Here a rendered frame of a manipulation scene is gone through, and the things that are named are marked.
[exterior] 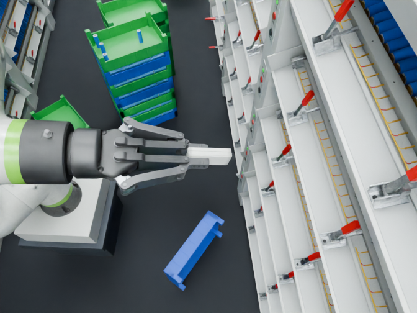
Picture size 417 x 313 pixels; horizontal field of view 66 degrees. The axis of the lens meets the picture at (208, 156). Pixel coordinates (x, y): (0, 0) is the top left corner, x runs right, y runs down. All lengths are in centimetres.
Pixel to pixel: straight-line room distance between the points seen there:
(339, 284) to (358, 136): 26
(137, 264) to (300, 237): 90
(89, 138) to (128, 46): 111
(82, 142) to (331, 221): 44
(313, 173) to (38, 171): 48
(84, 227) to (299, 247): 76
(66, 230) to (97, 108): 93
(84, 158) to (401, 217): 41
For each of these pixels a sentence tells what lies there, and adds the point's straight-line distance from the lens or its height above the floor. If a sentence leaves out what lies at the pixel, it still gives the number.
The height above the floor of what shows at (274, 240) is 51.
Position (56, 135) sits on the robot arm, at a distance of 47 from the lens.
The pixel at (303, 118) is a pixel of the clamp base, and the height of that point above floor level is 92.
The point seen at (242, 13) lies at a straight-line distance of 131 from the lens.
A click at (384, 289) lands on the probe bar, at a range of 59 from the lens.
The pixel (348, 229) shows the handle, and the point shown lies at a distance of 56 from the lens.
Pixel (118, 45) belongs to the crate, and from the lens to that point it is 157.
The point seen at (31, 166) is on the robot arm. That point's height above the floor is 111.
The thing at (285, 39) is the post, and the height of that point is 99.
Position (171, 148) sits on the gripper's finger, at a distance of 50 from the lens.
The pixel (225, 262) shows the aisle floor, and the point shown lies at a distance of 151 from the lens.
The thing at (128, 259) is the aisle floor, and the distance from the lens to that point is 155.
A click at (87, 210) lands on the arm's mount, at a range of 126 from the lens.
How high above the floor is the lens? 147
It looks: 60 degrees down
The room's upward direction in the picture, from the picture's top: straight up
